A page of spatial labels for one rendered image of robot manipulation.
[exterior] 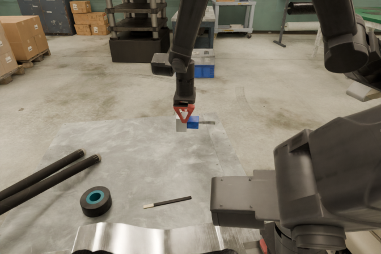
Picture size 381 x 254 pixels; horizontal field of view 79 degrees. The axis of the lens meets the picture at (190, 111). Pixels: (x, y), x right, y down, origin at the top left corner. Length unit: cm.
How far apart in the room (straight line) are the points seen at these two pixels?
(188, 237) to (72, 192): 41
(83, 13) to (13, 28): 276
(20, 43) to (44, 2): 272
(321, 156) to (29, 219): 74
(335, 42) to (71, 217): 76
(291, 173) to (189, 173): 60
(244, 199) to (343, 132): 13
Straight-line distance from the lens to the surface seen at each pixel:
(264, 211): 26
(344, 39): 54
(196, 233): 57
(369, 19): 407
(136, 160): 87
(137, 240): 54
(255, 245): 58
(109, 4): 444
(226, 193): 27
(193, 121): 78
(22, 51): 490
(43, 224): 78
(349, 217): 20
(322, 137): 19
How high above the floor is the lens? 136
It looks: 30 degrees down
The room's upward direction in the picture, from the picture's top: straight up
